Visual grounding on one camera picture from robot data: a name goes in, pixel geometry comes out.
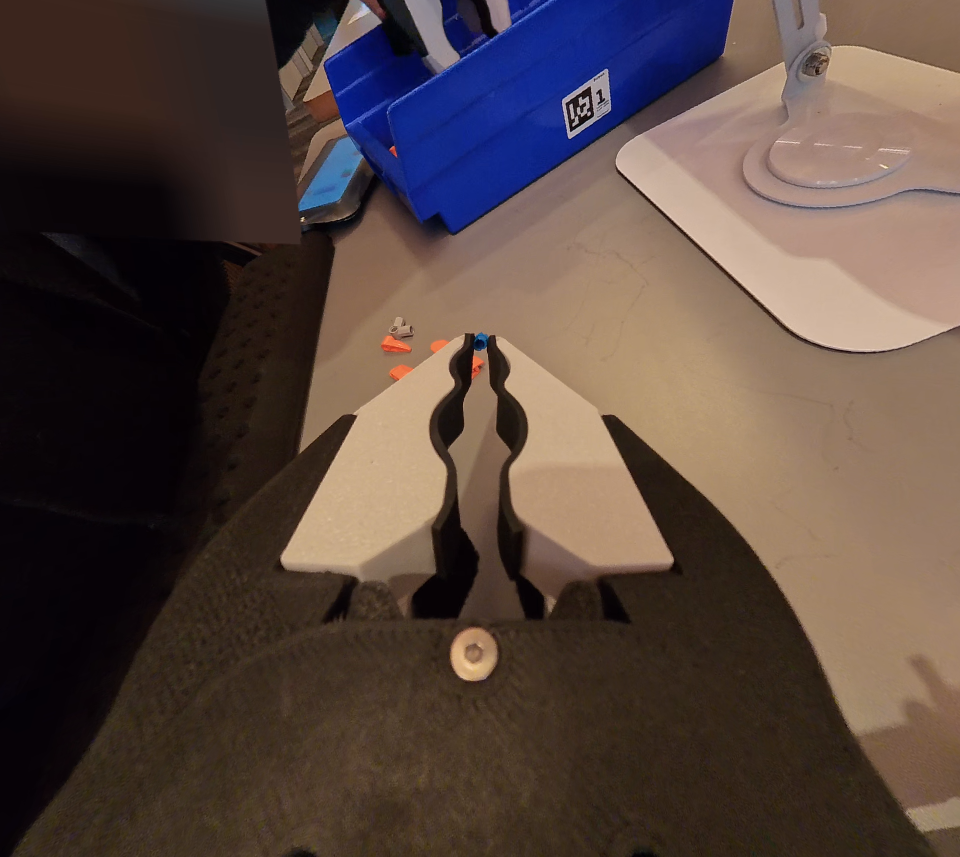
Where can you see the blue plastic bin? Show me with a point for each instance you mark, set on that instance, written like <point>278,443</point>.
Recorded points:
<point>600,47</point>

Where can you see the black perforated pad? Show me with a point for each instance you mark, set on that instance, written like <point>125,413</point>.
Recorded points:
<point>255,347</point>

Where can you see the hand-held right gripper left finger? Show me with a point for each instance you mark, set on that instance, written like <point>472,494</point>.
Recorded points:
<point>360,497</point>

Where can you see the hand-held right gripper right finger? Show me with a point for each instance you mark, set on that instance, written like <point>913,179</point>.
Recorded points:
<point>585,497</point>

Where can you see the white book stand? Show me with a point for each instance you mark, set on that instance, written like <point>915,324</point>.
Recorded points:
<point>712,197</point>

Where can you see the small grey connector piece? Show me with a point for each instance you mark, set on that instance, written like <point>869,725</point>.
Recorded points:
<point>401,328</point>

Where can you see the smartphone in leather holder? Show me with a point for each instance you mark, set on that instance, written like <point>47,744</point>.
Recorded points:
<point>334,178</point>

